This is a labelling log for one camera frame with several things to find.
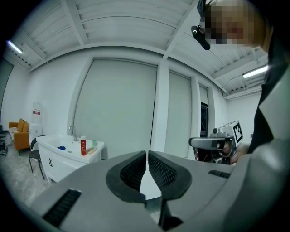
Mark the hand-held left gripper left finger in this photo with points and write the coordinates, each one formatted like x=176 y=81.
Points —
x=95 y=199

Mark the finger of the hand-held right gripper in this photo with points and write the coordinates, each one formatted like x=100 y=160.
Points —
x=201 y=142

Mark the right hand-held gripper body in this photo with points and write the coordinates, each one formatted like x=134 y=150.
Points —
x=236 y=132

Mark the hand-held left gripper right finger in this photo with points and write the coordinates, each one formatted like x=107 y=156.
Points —
x=213 y=194

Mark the person's right forearm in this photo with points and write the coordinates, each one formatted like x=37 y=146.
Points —
x=241 y=151

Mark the person's right hand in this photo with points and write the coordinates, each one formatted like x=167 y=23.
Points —
x=222 y=149

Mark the person's black clothing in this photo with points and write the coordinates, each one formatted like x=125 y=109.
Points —
x=262 y=127

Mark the medium grey window blind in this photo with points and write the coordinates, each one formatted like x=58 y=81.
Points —
x=177 y=113

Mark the narrow grey window blind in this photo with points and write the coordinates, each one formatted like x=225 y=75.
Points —
x=203 y=94

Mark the wooden brush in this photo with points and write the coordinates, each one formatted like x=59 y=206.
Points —
x=91 y=150

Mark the white vanity cabinet with sink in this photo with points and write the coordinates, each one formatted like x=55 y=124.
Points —
x=65 y=158

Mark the red bottle with white cap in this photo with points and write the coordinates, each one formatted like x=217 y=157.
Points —
x=83 y=147

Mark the green cup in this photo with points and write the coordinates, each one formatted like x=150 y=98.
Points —
x=94 y=143

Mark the blue cloth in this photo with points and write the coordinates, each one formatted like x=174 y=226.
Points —
x=61 y=148

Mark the ceiling tube light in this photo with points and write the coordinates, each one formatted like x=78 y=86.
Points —
x=14 y=47
x=254 y=72

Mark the chrome faucet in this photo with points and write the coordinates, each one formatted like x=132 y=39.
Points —
x=73 y=132

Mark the black chair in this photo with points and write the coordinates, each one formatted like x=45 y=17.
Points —
x=35 y=154

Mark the large grey window blind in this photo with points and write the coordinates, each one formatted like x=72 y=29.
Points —
x=115 y=108

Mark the white water dispenser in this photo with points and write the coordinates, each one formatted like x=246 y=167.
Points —
x=35 y=127

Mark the orange sofa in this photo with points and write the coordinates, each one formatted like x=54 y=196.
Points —
x=21 y=138

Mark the person's head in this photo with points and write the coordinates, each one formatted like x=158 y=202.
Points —
x=226 y=22

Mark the black head-worn camera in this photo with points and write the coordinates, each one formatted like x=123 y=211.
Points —
x=201 y=38

